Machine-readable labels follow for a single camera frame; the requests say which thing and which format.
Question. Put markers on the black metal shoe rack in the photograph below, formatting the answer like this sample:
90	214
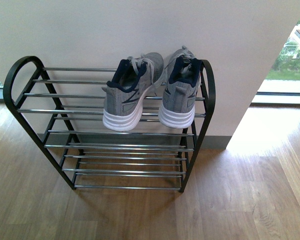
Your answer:
62	109

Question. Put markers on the grey sneaker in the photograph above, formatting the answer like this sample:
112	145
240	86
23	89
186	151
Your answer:
124	94
177	109

